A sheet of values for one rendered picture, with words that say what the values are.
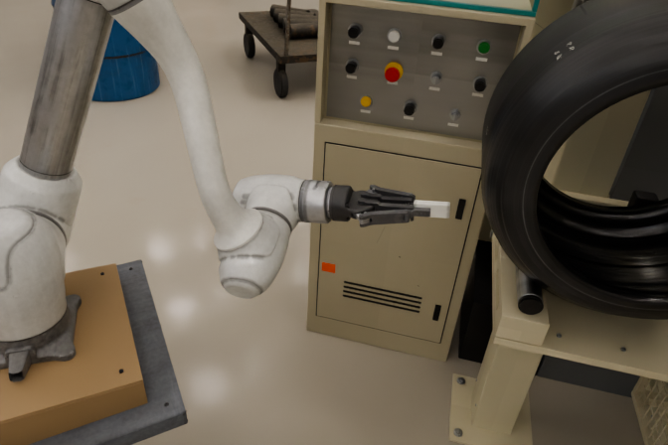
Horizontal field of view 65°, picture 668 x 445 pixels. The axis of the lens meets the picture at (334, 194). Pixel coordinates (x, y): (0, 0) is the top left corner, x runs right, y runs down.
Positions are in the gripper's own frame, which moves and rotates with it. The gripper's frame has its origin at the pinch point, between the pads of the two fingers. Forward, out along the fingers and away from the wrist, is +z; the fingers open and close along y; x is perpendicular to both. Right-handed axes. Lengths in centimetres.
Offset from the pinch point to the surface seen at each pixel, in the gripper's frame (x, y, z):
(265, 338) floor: 92, 43, -65
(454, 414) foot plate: 101, 29, 7
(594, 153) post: -0.4, 26.3, 33.6
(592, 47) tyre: -34.2, -8.0, 22.5
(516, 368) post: 72, 26, 24
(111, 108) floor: 68, 206, -237
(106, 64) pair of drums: 40, 216, -238
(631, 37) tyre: -35.7, -8.8, 26.9
